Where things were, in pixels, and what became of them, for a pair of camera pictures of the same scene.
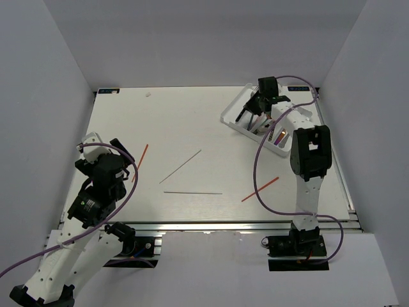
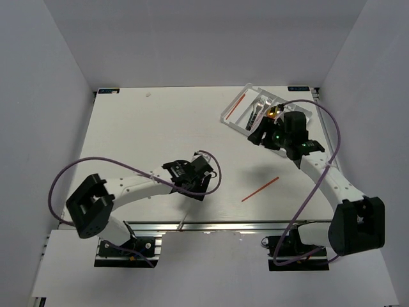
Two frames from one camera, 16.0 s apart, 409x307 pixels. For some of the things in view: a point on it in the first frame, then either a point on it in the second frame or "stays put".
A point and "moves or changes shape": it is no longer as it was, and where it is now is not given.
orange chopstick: x=146 y=147 → x=236 y=107
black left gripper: x=86 y=167 → x=201 y=185
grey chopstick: x=192 y=192 moves or changes shape
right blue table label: x=298 y=88 stays put
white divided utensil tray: x=276 y=139 stays put
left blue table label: x=108 y=91 stays put
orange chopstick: x=261 y=188 stays put
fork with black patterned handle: x=240 y=114 → x=254 y=114
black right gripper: x=250 y=105 → x=266 y=125
